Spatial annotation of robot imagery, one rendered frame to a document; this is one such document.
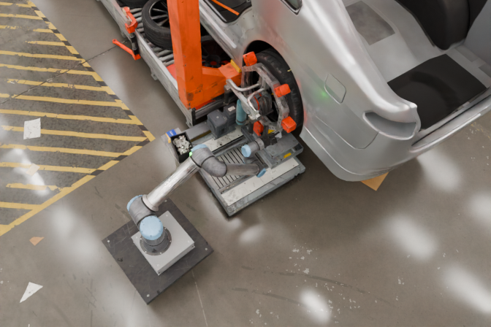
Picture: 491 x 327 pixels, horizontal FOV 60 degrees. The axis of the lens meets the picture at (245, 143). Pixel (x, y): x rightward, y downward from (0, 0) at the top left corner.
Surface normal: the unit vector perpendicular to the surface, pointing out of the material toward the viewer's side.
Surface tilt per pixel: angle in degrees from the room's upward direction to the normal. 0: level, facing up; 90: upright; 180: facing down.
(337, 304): 0
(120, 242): 0
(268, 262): 0
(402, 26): 22
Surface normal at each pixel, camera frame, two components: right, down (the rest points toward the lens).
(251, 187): 0.05, -0.55
